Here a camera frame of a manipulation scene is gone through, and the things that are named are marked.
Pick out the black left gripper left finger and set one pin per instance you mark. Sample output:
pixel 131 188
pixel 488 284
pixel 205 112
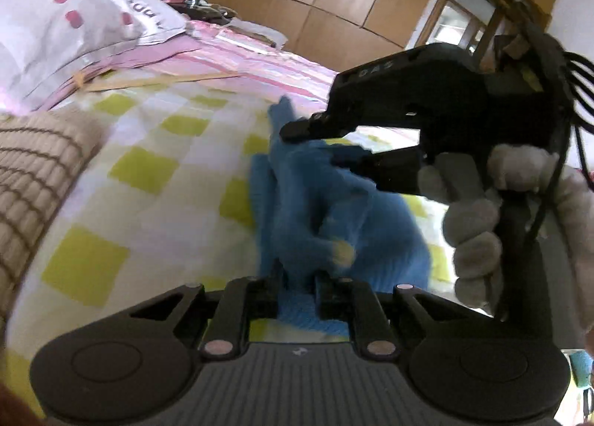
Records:
pixel 242 301

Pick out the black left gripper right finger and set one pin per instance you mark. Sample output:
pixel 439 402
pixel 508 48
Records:
pixel 354 302

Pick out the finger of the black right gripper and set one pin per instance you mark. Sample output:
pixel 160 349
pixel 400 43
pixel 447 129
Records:
pixel 394 171
pixel 324 125

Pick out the blue striped knit sweater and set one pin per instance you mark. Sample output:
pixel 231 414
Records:
pixel 313 215

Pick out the right hand in white glove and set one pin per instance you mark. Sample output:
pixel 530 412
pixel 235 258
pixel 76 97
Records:
pixel 469 224

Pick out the white folded cloth on nightstand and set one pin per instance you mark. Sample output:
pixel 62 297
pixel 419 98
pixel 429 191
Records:
pixel 266 34

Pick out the yellow white checkered bedsheet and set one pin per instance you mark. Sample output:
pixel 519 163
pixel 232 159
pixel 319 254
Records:
pixel 164 202

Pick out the pink striped quilt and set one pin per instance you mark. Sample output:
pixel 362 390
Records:
pixel 219 49

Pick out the pink pillow under white pillow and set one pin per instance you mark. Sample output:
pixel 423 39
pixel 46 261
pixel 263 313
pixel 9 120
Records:
pixel 134 58

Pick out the beige brown striped folded sweater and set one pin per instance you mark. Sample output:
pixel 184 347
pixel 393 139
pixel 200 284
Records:
pixel 42 156

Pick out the white pillow with pink dots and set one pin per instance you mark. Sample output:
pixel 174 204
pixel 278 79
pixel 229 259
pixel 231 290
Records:
pixel 45 42

